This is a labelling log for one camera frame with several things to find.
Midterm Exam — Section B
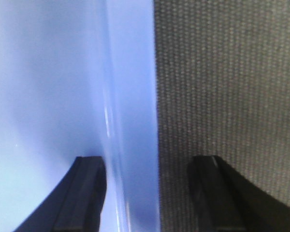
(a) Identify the blue plastic tray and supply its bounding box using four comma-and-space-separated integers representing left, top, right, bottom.
0, 0, 160, 232

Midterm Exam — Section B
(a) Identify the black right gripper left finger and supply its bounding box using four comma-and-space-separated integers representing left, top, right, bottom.
16, 156, 106, 232

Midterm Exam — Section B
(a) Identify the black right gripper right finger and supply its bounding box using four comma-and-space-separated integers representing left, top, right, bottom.
187, 156, 290, 232

